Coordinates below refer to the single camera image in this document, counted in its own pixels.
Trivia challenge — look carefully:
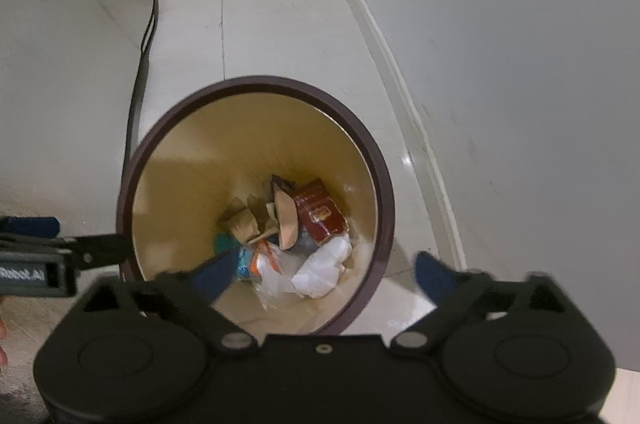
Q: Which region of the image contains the small brown cardboard box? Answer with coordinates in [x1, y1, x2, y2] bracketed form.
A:
[222, 199, 262, 245]

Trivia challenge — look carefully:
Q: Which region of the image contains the white plastic bag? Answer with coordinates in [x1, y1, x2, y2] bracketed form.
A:
[291, 235, 354, 299]

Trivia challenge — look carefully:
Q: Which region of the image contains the clear plastic bag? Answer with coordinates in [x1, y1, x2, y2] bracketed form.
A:
[249, 240, 302, 305]

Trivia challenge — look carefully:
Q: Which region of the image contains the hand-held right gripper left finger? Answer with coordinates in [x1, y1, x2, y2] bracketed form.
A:
[65, 249, 258, 355]

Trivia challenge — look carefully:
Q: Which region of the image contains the dark red small box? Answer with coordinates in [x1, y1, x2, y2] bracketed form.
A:
[292, 178, 349, 245]

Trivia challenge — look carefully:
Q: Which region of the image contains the teal wipes packet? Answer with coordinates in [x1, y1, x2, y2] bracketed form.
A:
[236, 248, 260, 281]

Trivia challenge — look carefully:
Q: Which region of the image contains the teal round lid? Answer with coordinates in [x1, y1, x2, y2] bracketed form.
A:
[214, 231, 242, 255]

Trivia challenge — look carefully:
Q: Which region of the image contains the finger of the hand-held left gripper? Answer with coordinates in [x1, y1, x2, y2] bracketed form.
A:
[0, 216, 68, 251]
[65, 233, 134, 269]

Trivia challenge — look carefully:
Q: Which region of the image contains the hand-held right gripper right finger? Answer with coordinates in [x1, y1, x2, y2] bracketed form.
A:
[390, 251, 583, 355]

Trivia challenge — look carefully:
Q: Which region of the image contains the beige brown-rimmed trash bin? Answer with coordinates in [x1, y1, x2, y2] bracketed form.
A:
[116, 76, 394, 336]

